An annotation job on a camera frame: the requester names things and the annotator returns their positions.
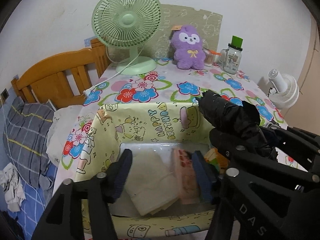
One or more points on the green desk fan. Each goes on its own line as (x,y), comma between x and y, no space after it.
(126,18)

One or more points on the blue checked bed sheet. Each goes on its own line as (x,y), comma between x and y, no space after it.
(32,210)

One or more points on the pink packet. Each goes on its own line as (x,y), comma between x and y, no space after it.
(185,177)

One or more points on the yellow printed storage box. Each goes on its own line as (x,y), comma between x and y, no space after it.
(150,122)

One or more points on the glass jar with green lid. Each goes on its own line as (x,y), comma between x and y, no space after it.
(231,60)

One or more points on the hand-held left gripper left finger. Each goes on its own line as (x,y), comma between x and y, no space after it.
(120,177)

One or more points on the white floor fan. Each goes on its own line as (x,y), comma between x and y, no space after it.
(285,90)

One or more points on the clear toothpick jar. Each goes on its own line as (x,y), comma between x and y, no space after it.
(208,57)

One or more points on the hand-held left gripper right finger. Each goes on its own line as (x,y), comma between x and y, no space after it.
(203,177)

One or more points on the white soft pack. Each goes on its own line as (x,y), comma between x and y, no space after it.
(150,180)

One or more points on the purple plush toy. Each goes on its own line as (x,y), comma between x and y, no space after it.
(190,52)

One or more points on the black bundle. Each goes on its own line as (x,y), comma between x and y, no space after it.
(225,112)

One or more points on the grey plaid pillow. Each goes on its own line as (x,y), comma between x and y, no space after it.
(27,140)

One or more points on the wooden bed headboard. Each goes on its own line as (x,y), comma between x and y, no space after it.
(57,77)

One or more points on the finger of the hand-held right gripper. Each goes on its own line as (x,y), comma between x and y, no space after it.
(300,136)
(245,160)

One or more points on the white blanket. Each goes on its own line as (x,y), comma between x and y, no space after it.
(65,125)

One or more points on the crumpled white cloth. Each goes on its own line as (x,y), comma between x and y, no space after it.
(11,187)

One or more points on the beige door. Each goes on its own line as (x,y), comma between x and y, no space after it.
(310,80)

